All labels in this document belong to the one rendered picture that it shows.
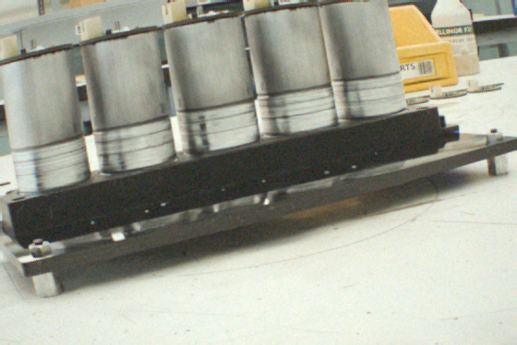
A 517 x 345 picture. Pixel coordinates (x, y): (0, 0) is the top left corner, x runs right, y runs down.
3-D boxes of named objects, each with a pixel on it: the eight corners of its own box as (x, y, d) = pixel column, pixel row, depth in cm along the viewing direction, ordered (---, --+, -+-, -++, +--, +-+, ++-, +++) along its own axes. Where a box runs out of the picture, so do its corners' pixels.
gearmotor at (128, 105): (194, 189, 28) (166, 19, 27) (117, 207, 27) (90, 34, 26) (166, 183, 30) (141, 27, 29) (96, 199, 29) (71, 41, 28)
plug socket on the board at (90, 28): (111, 35, 27) (108, 14, 27) (85, 41, 27) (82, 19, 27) (103, 37, 28) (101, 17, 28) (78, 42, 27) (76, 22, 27)
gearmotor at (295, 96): (356, 150, 30) (330, -5, 29) (289, 166, 29) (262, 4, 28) (320, 147, 32) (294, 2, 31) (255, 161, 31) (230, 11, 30)
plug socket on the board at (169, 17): (195, 18, 28) (192, -2, 28) (170, 23, 28) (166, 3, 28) (186, 21, 29) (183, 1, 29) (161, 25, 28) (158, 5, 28)
